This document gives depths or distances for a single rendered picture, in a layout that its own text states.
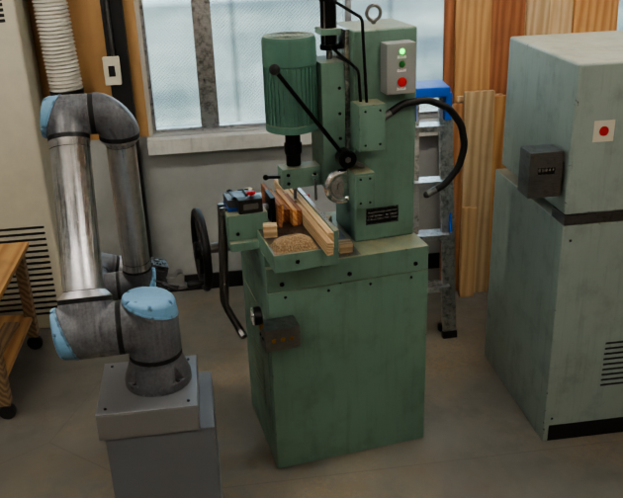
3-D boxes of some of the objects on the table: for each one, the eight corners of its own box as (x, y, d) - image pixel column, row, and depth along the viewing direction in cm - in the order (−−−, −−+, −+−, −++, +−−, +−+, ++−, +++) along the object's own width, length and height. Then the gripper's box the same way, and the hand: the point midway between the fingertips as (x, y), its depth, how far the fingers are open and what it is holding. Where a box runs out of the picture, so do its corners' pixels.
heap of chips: (268, 244, 254) (267, 233, 253) (311, 238, 258) (310, 227, 256) (275, 255, 246) (274, 243, 245) (318, 248, 250) (318, 237, 248)
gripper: (134, 262, 262) (198, 274, 270) (133, 252, 270) (194, 263, 278) (129, 286, 264) (191, 296, 272) (127, 275, 272) (187, 286, 280)
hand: (187, 287), depth 275 cm, fingers closed
